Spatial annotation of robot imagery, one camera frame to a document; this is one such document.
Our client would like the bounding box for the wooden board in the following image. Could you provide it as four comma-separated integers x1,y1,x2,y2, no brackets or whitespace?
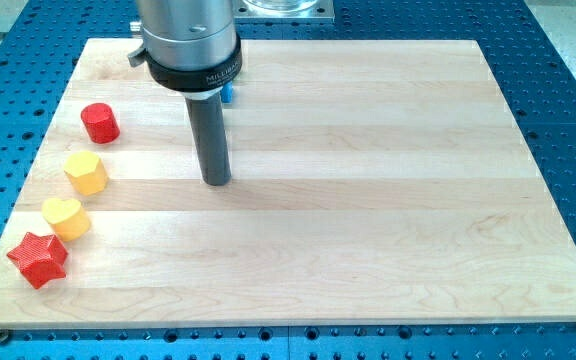
0,38,576,329

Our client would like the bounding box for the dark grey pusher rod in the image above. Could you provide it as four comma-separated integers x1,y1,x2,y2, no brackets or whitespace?
184,90,231,186

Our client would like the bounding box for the blue block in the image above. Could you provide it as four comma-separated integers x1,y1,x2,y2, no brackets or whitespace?
220,82,233,104

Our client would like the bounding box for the red cylinder block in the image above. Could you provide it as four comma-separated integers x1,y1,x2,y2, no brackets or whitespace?
80,103,120,144

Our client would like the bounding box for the yellow hexagon block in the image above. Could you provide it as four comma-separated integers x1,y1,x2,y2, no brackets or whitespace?
63,151,109,196

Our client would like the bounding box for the yellow heart block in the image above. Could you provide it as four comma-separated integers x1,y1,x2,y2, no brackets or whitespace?
41,198,91,242

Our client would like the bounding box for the red star block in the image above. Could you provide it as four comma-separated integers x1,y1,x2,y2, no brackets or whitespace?
7,232,68,289

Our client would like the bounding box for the left board stop screw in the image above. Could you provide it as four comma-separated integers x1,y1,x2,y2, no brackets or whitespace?
0,329,11,344

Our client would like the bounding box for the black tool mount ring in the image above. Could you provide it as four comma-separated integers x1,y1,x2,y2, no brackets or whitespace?
144,33,244,94

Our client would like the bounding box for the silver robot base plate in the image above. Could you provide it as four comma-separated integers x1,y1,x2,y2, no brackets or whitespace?
232,0,335,23

